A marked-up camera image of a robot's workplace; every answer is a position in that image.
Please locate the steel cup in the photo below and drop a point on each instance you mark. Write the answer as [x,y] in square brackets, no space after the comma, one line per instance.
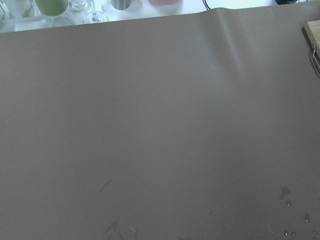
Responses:
[120,4]

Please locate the green cup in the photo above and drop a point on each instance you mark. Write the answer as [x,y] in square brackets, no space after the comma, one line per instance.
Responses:
[52,7]

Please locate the brown table mat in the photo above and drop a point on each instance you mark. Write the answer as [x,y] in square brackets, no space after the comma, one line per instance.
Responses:
[201,126]

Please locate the pink bowl with ice cubes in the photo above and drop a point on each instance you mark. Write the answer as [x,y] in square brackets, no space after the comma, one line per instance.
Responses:
[164,2]

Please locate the wine glass lying down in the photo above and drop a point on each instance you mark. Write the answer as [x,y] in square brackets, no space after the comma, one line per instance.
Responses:
[94,16]

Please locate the wooden cutting board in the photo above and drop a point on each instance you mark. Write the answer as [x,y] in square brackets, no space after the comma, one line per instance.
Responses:
[312,29]

